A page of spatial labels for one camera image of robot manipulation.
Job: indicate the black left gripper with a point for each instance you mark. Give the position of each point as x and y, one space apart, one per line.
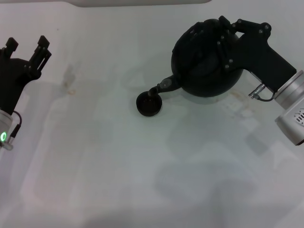
14 80

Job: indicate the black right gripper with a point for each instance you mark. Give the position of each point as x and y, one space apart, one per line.
259 59

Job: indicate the small black teacup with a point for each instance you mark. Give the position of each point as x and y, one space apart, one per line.
149 107

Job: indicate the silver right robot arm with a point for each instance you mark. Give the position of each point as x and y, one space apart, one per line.
292 107

